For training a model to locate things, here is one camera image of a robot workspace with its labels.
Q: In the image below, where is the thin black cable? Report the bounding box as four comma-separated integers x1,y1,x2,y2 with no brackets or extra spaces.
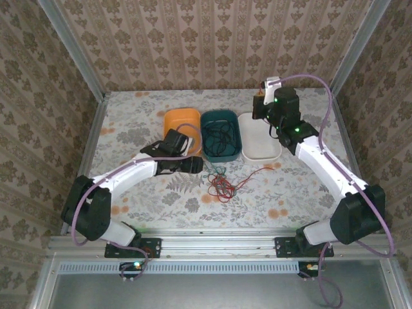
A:
204,119,238,156

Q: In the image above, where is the thin red cable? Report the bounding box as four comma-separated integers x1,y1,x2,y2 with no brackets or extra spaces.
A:
207,165,275,203

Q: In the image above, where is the teal plastic tray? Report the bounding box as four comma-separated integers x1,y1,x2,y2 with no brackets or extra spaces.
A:
200,109,242,164

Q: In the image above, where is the orange plastic tray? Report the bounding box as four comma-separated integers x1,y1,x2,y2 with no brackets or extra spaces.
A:
164,108,202,155

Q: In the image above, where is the white plastic tray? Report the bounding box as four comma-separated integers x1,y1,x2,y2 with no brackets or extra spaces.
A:
238,112,283,164

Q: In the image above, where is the floral tablecloth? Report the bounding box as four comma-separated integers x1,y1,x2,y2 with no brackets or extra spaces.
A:
77,88,371,230

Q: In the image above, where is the left small controller board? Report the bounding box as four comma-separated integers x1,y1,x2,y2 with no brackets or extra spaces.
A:
119,261,144,279

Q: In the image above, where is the small controller board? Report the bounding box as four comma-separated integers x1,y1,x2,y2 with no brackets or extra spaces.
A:
119,261,144,279
297,261,323,278

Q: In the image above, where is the grey metal panel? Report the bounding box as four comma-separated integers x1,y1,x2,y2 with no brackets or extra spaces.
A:
51,272,394,309

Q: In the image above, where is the right small controller board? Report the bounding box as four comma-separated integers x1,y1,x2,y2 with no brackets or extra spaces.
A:
297,261,323,278

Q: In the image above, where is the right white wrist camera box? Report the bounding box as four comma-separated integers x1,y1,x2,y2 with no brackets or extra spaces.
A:
261,76,281,106

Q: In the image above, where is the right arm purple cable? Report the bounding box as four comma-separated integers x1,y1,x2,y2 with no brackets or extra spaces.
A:
273,73,395,306

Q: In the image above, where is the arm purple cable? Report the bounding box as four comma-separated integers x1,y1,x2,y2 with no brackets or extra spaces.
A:
72,124,203,281
273,73,395,306

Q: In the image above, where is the aluminium frame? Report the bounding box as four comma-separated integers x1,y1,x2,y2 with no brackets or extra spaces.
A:
28,0,403,309

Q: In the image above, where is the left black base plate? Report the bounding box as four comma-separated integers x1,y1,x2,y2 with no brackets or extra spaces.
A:
104,237,162,259

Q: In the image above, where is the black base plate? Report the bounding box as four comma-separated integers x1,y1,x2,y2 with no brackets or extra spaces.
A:
274,236,335,258
104,237,162,259

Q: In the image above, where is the grey slotted cable duct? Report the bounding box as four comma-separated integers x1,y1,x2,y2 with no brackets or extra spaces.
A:
59,261,299,274

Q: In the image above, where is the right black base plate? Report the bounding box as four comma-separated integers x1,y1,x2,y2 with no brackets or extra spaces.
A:
274,236,335,258

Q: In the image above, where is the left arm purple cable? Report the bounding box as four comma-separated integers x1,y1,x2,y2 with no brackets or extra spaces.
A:
72,124,203,281

